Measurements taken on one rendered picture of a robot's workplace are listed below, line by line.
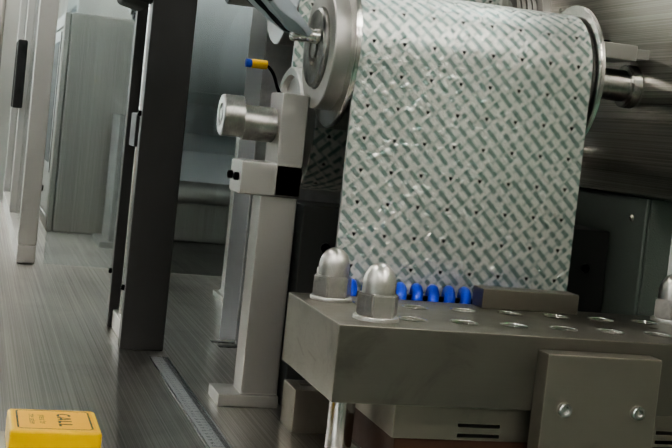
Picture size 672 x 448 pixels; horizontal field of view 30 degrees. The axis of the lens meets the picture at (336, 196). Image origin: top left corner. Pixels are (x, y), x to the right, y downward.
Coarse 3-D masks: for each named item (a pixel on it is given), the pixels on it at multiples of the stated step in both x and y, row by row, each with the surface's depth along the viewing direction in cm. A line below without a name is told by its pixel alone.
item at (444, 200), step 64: (384, 128) 115; (448, 128) 116; (512, 128) 118; (384, 192) 115; (448, 192) 117; (512, 192) 119; (576, 192) 120; (384, 256) 116; (448, 256) 117; (512, 256) 119
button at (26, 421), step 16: (16, 416) 99; (32, 416) 99; (48, 416) 100; (64, 416) 100; (80, 416) 101; (16, 432) 95; (32, 432) 95; (48, 432) 95; (64, 432) 96; (80, 432) 96; (96, 432) 97
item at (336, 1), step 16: (320, 0) 120; (336, 0) 115; (336, 16) 114; (336, 32) 113; (336, 48) 113; (336, 64) 114; (592, 64) 121; (304, 80) 123; (336, 80) 115; (320, 96) 117; (336, 96) 116
